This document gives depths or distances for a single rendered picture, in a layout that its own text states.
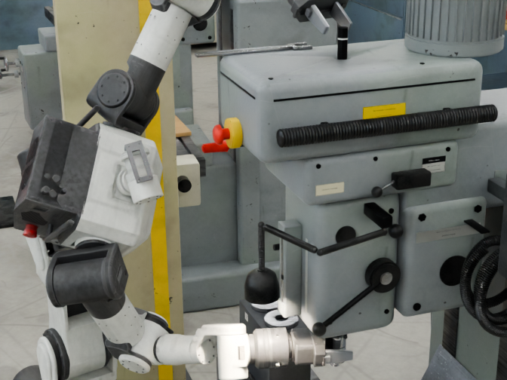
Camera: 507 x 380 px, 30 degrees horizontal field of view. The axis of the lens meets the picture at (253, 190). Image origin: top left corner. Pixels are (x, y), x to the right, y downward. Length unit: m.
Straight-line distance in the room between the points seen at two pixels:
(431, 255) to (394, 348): 2.59
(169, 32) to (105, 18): 1.34
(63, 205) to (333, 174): 0.59
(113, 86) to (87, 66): 1.40
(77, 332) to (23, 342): 2.23
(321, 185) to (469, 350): 0.73
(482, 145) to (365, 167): 0.27
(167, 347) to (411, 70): 0.86
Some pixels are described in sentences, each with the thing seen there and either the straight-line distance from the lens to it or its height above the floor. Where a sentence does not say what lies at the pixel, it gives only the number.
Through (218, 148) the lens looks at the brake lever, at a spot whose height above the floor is 1.70.
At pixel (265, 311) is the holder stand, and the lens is 2.55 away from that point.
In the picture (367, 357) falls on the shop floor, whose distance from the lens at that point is 4.50.
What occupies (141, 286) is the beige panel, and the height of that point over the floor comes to 0.57.
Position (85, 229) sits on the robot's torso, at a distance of 2.06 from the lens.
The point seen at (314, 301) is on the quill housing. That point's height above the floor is 1.40.
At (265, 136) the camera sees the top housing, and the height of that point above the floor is 1.79.
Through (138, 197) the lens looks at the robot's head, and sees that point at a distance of 2.00.
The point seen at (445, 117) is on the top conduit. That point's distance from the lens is 1.85.
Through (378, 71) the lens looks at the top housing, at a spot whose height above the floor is 1.89.
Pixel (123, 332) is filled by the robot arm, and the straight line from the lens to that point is 2.18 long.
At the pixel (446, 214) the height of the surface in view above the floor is 1.57.
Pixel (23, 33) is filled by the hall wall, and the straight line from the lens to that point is 10.93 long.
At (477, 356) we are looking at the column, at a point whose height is 1.13.
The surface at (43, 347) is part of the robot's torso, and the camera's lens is 2.56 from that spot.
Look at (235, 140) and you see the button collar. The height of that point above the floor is 1.75.
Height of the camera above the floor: 2.33
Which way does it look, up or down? 21 degrees down
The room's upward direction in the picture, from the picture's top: 1 degrees counter-clockwise
